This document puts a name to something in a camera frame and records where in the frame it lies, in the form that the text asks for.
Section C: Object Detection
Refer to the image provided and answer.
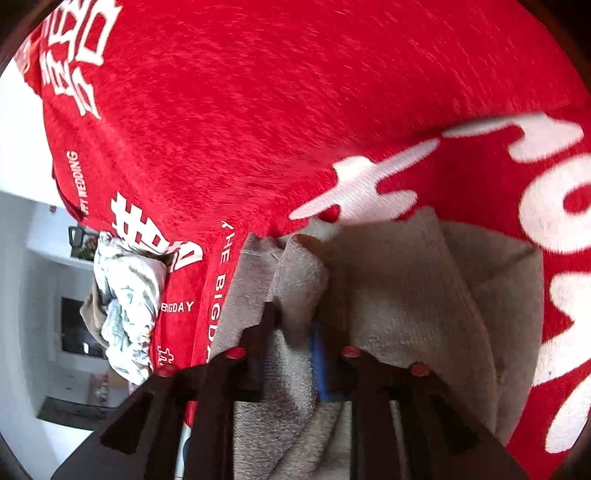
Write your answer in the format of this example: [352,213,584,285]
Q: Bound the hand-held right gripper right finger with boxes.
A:
[309,320,530,480]

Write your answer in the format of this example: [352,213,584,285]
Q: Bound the brown cloth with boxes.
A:
[79,281,112,352]

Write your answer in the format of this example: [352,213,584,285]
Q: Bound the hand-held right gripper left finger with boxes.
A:
[51,302,282,480]

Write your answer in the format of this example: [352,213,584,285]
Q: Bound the black screen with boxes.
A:
[61,297,108,359]

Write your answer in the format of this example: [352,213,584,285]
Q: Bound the light blue floral quilt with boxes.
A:
[92,231,168,387]

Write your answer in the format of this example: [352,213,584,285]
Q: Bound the red printed blanket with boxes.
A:
[14,0,591,480]

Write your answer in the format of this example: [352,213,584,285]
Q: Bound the grey knit garment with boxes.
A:
[210,205,546,480]

